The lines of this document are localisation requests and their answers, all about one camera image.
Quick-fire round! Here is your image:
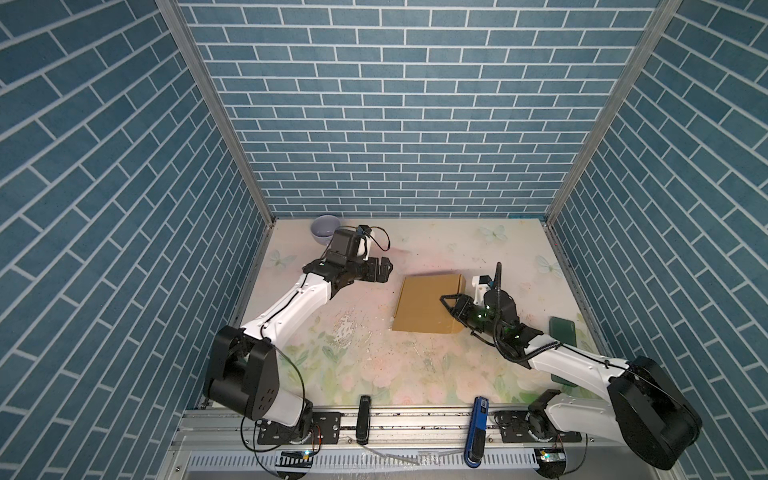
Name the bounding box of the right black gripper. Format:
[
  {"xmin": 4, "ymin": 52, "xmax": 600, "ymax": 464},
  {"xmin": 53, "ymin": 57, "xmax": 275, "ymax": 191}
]
[{"xmin": 440, "ymin": 292, "xmax": 503, "ymax": 342}]

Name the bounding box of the brown cardboard paper box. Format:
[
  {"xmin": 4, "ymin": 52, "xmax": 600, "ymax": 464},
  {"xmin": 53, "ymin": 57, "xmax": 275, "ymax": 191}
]
[{"xmin": 392, "ymin": 274, "xmax": 465, "ymax": 334}]

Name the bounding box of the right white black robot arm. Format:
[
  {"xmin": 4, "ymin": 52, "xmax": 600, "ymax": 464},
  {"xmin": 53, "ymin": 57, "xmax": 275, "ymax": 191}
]
[{"xmin": 440, "ymin": 270, "xmax": 703, "ymax": 470}]

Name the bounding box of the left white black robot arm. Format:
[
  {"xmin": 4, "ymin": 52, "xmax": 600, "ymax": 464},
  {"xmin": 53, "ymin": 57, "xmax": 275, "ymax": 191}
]
[{"xmin": 203, "ymin": 225, "xmax": 393, "ymax": 438}]

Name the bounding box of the lavender ceramic cup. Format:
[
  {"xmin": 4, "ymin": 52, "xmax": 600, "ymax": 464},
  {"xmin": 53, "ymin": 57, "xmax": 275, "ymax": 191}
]
[{"xmin": 310, "ymin": 215, "xmax": 342, "ymax": 246}]

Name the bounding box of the dark green phone case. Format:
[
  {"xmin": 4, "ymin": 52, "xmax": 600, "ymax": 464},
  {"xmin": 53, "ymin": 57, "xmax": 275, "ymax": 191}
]
[{"xmin": 549, "ymin": 317, "xmax": 577, "ymax": 388}]

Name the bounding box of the blue black stapler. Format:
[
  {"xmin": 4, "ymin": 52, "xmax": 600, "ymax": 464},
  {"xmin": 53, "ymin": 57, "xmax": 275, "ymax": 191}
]
[{"xmin": 463, "ymin": 396, "xmax": 489, "ymax": 468}]

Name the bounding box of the black marker pen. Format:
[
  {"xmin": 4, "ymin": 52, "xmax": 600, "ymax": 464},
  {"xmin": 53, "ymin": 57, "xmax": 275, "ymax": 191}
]
[{"xmin": 355, "ymin": 395, "xmax": 372, "ymax": 446}]

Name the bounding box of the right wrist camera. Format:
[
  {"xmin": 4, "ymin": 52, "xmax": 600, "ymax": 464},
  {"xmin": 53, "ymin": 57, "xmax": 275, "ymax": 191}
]
[{"xmin": 471, "ymin": 275, "xmax": 494, "ymax": 305}]

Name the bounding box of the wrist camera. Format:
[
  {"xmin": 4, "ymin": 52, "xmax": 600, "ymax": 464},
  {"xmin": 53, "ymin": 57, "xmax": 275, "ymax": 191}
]
[
  {"xmin": 471, "ymin": 275, "xmax": 494, "ymax": 305},
  {"xmin": 355, "ymin": 225, "xmax": 372, "ymax": 261}
]

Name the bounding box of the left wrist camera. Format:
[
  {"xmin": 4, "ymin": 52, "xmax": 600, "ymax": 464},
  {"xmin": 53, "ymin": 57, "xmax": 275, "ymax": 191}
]
[{"xmin": 355, "ymin": 225, "xmax": 372, "ymax": 261}]

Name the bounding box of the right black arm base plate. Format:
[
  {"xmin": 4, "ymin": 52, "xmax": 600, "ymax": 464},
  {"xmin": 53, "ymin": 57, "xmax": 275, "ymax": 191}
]
[{"xmin": 493, "ymin": 410, "xmax": 583, "ymax": 443}]

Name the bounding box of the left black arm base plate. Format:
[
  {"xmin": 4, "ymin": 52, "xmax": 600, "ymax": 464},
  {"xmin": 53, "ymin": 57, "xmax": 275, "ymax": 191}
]
[{"xmin": 257, "ymin": 412, "xmax": 342, "ymax": 446}]

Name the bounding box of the aluminium front rail frame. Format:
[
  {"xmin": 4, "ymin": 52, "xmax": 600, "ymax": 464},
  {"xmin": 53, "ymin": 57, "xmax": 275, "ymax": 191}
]
[{"xmin": 158, "ymin": 406, "xmax": 684, "ymax": 479}]

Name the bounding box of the left aluminium corner post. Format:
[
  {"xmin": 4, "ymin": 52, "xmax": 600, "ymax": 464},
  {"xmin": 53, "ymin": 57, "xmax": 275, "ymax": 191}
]
[{"xmin": 155, "ymin": 0, "xmax": 275, "ymax": 227}]

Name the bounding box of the aluminium corner post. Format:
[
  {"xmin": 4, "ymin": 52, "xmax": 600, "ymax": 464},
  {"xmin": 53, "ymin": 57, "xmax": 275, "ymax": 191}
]
[
  {"xmin": 544, "ymin": 0, "xmax": 684, "ymax": 227},
  {"xmin": 155, "ymin": 0, "xmax": 275, "ymax": 227}
]

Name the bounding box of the right aluminium corner post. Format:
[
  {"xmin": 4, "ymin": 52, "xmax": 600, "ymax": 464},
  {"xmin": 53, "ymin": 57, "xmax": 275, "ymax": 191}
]
[{"xmin": 544, "ymin": 0, "xmax": 684, "ymax": 227}]

